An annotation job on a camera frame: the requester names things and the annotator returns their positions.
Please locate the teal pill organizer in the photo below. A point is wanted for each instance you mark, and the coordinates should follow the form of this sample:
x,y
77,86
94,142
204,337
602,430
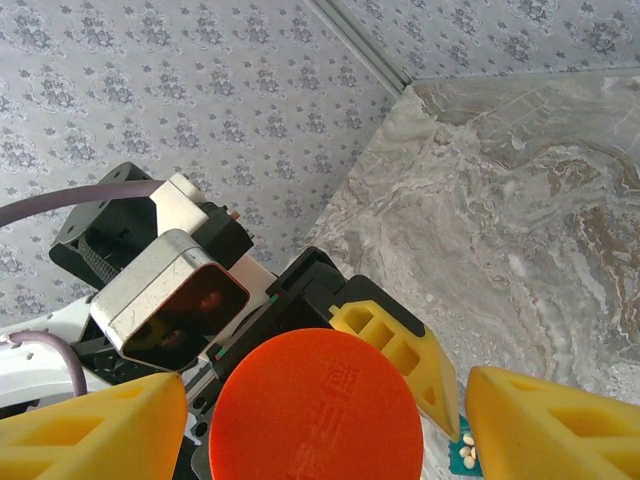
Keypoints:
x,y
454,468

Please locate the aluminium frame post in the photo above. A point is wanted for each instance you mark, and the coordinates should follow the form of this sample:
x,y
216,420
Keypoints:
x,y
360,45

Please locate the orange bottle cap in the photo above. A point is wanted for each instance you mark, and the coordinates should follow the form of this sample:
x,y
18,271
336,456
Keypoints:
x,y
320,405

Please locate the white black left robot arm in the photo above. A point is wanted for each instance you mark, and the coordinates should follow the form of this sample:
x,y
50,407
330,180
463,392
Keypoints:
x,y
30,350

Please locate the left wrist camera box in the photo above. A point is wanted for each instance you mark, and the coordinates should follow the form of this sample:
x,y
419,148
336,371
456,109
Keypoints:
x,y
165,290

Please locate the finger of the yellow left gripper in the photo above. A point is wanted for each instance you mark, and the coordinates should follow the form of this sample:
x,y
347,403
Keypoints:
x,y
400,360

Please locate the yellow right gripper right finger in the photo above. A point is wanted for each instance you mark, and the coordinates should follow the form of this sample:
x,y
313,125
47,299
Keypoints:
x,y
550,430

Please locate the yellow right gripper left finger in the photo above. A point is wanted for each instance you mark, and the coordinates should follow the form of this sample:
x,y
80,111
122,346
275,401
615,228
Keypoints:
x,y
100,430

